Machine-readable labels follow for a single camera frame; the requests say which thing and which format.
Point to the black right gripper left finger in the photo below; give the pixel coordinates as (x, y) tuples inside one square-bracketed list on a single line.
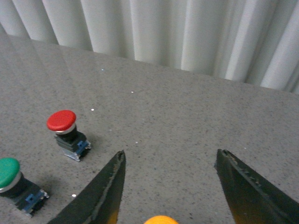
[(99, 202)]

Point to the green mushroom push button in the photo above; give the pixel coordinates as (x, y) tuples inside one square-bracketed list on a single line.
[(25, 195)]

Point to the red mushroom push button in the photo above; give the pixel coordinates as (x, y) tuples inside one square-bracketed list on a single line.
[(72, 142)]

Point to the white pleated curtain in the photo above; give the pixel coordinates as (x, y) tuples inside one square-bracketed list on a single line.
[(251, 41)]

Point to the yellow mushroom push button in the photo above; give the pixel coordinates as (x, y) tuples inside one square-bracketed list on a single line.
[(161, 219)]

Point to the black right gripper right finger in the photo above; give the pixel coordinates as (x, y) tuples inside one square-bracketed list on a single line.
[(251, 198)]

